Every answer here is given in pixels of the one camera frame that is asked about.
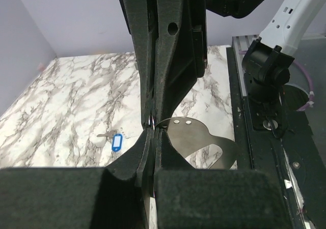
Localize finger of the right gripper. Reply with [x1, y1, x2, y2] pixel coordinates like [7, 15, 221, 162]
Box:
[152, 0, 207, 123]
[119, 0, 158, 127]

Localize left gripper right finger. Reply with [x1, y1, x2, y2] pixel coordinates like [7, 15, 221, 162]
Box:
[154, 130, 290, 228]

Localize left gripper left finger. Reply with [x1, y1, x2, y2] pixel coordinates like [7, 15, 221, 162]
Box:
[1, 129, 153, 228]

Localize key with blue tag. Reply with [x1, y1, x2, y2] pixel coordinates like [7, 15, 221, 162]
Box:
[97, 130, 123, 152]

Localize silver metal bottle opener keychain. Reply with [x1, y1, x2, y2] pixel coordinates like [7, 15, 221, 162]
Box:
[139, 116, 244, 229]

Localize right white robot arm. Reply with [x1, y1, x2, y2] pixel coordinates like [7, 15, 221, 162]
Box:
[119, 0, 325, 128]

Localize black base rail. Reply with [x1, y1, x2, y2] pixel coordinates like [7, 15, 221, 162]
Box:
[226, 47, 325, 228]

